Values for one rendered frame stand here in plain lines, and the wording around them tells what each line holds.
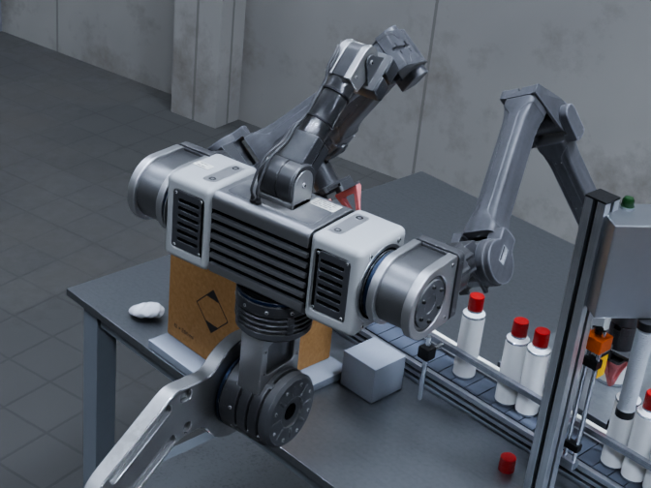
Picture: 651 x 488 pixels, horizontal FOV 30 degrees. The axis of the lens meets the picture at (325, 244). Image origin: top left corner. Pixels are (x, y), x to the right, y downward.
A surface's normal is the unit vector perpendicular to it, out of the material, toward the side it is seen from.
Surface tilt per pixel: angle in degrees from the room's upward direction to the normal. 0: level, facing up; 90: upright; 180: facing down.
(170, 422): 90
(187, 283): 90
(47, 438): 0
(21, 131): 0
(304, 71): 90
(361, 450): 0
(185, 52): 90
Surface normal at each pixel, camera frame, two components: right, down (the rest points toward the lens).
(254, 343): -0.59, 0.33
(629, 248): 0.15, 0.47
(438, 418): 0.10, -0.88
